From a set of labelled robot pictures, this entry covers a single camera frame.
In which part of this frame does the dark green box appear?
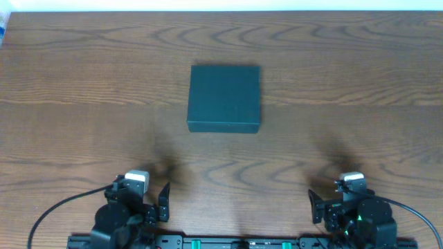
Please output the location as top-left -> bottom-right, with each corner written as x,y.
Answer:
187,65 -> 261,133

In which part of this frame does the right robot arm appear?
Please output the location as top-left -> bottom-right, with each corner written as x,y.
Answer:
308,189 -> 400,249

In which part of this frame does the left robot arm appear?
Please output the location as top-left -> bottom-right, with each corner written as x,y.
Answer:
66,179 -> 170,249

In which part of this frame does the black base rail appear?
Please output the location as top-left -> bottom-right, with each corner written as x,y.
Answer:
66,235 -> 418,249

